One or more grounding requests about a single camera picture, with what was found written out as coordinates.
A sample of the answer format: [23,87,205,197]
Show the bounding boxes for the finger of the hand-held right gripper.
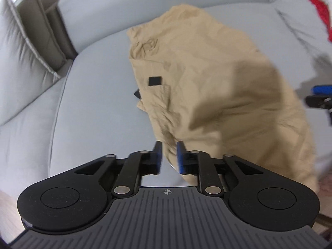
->
[312,84,332,94]
[305,95,332,110]

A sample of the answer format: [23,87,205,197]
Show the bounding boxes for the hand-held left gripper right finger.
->
[176,140,263,197]

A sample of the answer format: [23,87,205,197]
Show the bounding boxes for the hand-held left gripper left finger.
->
[74,140,163,198]

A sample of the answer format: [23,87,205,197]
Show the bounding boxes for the khaki pants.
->
[127,3,320,195]

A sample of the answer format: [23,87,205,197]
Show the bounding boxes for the grey sofa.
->
[0,0,332,200]

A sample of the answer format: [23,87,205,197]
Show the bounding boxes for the red garment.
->
[309,0,332,42]

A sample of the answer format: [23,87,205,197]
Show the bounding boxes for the taupe cushion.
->
[16,0,79,73]

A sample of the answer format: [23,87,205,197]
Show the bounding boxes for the light grey piped cushion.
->
[0,0,63,126]

